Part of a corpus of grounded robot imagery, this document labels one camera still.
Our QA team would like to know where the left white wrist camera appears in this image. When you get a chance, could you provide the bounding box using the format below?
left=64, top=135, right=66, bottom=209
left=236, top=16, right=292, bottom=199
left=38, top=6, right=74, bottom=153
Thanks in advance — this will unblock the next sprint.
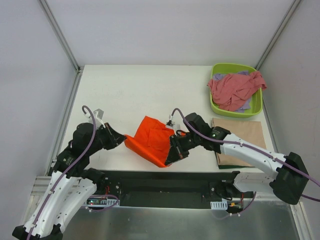
left=84, top=108, right=104, bottom=130

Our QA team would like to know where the lavender t shirt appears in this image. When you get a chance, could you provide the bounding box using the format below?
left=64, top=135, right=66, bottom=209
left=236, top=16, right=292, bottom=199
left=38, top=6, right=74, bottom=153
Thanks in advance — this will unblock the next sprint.
left=212, top=70, right=252, bottom=113

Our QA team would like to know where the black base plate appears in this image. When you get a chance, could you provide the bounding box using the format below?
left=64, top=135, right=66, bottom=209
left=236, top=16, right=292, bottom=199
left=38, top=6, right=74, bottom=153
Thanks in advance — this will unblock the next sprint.
left=89, top=170, right=253, bottom=209

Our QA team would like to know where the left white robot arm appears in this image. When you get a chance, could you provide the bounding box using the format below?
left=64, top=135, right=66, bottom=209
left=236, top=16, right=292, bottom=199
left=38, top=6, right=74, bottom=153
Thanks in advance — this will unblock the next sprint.
left=12, top=122, right=126, bottom=240

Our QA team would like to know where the white cable duct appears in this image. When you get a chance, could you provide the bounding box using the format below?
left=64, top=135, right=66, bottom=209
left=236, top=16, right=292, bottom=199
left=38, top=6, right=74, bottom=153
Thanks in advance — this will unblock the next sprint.
left=210, top=201, right=228, bottom=211
left=84, top=197, right=120, bottom=208

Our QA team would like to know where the folded dark green t shirt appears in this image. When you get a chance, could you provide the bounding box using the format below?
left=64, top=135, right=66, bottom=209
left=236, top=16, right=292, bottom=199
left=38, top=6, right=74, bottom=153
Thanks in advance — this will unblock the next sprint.
left=217, top=164, right=254, bottom=170

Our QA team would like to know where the pink t shirt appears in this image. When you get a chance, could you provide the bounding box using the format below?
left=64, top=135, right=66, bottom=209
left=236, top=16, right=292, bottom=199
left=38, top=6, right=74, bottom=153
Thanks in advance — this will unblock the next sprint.
left=207, top=71, right=267, bottom=112

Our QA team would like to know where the right white cable duct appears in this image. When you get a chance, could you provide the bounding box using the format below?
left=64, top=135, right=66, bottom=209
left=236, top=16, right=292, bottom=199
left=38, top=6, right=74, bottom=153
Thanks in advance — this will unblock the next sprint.
left=210, top=201, right=228, bottom=211

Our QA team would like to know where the folded beige t shirt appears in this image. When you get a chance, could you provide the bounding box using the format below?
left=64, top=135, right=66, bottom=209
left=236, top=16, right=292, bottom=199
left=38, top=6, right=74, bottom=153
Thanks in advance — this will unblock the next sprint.
left=212, top=118, right=266, bottom=166

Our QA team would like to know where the green plastic basin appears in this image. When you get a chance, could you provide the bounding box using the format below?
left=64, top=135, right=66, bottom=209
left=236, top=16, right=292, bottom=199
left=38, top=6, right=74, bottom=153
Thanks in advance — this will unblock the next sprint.
left=209, top=62, right=263, bottom=119

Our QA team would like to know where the aluminium frame post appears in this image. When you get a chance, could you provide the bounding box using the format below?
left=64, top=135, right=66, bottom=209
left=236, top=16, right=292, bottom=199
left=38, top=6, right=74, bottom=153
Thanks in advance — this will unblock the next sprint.
left=255, top=0, right=303, bottom=70
left=38, top=0, right=81, bottom=73

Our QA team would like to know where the orange t shirt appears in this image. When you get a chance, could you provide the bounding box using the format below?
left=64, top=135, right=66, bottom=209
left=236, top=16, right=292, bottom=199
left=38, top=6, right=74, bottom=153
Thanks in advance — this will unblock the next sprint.
left=124, top=116, right=175, bottom=168

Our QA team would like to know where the right aluminium frame post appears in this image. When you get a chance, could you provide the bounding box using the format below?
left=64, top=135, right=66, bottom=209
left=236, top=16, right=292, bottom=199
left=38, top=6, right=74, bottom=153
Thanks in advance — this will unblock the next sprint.
left=255, top=0, right=303, bottom=70

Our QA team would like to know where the left aluminium frame post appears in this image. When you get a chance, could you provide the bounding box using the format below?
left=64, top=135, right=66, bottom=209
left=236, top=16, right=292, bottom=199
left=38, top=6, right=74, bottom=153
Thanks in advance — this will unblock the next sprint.
left=38, top=0, right=81, bottom=73

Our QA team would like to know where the left aluminium table rail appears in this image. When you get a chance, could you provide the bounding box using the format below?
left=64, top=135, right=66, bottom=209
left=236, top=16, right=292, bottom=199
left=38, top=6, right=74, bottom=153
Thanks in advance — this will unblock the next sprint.
left=45, top=66, right=85, bottom=176

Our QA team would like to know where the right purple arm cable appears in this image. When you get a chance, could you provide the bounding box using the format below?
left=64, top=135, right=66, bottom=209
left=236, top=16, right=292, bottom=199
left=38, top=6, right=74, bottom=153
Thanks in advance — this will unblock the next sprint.
left=168, top=107, right=320, bottom=203

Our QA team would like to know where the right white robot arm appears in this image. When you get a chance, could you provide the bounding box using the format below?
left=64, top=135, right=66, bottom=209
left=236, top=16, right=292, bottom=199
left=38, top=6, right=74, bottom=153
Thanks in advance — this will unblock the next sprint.
left=164, top=112, right=309, bottom=205

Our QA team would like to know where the left white cable duct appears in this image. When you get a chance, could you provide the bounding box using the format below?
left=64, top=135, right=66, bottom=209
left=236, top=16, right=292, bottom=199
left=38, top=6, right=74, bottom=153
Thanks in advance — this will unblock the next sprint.
left=84, top=197, right=120, bottom=208

